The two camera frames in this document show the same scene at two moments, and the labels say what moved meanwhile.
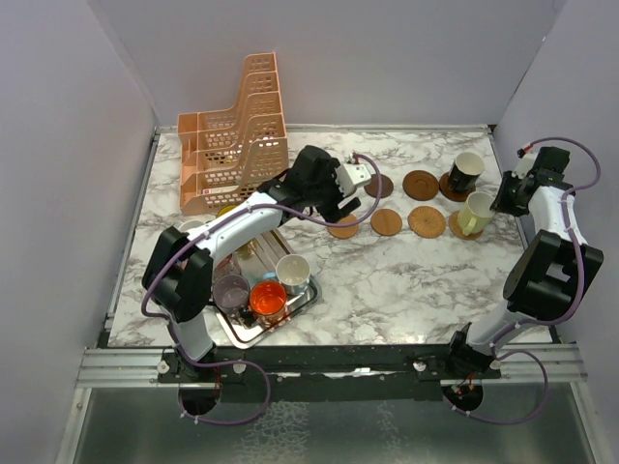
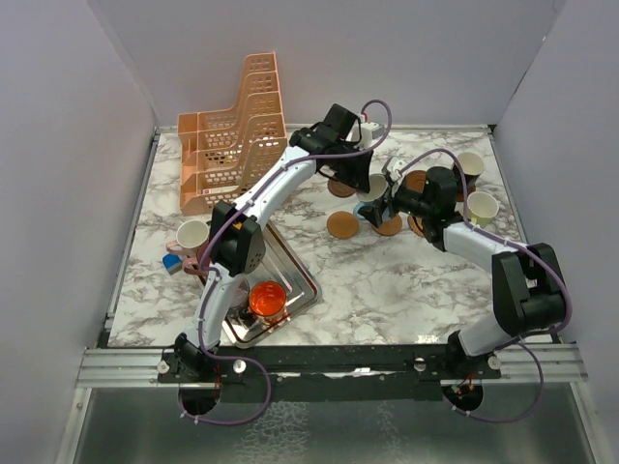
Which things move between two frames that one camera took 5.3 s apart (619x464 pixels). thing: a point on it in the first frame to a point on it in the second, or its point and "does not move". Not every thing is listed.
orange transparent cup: (268, 303) does not move
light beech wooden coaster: (344, 232) does not move
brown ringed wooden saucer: (420, 185) does not move
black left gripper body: (327, 196) to (349, 168)
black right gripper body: (509, 200) to (406, 201)
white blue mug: (293, 271) to (378, 194)
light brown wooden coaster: (386, 221) does not move
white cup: (465, 170) does not move
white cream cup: (476, 215) does not move
